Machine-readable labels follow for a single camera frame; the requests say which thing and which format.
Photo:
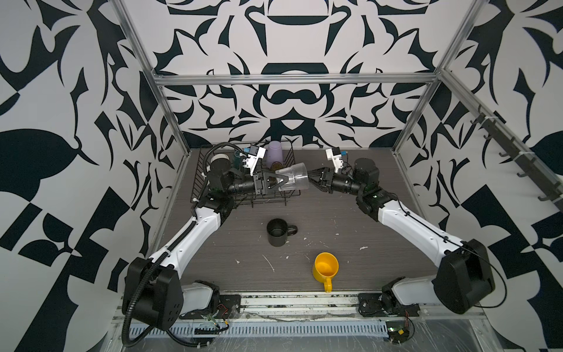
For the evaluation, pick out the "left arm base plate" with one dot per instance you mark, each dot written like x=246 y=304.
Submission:
x=221 y=306

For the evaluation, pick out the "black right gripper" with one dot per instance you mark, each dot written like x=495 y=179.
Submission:
x=328 y=178

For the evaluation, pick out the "clear glass cup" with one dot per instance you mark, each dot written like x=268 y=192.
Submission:
x=298 y=178

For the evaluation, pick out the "black wire dish rack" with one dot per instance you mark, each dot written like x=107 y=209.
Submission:
x=246 y=198

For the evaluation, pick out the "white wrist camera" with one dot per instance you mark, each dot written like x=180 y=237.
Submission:
x=253 y=156
x=335 y=156

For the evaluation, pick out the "green mug white inside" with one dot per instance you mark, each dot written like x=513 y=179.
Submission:
x=238 y=160

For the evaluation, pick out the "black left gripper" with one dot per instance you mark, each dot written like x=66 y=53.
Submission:
x=258 y=176

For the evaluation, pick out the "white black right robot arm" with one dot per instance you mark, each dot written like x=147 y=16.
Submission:
x=465 y=274

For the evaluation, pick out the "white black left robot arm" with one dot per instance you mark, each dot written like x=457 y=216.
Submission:
x=154 y=297

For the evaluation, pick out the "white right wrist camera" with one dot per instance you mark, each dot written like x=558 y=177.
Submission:
x=335 y=156

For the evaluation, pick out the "olive tinted glass cup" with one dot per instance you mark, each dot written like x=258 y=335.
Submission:
x=276 y=166

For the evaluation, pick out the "black wall hook rail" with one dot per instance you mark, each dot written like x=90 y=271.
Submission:
x=514 y=149

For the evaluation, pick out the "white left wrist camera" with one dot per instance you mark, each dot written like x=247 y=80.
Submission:
x=253 y=156

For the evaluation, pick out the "white mug red inside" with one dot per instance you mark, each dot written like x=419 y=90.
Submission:
x=220 y=162

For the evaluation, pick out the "black ceramic mug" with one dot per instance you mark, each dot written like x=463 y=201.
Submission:
x=279 y=231

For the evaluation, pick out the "white slotted cable duct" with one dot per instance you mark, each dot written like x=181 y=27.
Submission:
x=239 y=329

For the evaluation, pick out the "lilac plastic cup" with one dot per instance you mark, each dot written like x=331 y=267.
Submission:
x=274 y=155

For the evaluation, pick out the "yellow ceramic mug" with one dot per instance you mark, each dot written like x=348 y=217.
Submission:
x=325 y=268

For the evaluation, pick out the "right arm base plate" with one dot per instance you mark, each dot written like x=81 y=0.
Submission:
x=375 y=305

